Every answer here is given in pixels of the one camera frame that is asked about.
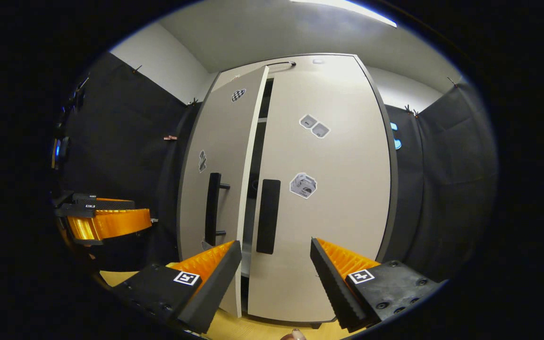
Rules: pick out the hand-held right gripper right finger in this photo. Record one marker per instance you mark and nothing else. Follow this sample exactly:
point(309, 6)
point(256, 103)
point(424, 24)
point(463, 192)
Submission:
point(333, 288)

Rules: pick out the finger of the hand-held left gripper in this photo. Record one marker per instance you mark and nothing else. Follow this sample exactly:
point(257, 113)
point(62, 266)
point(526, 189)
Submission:
point(111, 205)
point(76, 211)

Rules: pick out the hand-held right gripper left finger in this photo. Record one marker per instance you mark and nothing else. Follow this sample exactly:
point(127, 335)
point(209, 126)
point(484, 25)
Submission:
point(215, 288)

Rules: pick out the white cabinet door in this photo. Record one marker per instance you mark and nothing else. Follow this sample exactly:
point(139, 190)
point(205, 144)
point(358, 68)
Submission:
point(225, 141)
point(347, 212)

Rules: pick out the grey white cabinet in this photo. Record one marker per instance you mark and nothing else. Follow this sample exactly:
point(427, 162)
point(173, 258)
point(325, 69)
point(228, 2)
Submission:
point(394, 179)

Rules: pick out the black backdrop cloth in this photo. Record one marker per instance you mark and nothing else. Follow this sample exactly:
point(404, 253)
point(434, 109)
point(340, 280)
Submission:
point(451, 189)
point(125, 141)

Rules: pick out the long ceiling light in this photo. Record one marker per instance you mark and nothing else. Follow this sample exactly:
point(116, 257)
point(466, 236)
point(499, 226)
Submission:
point(357, 10)

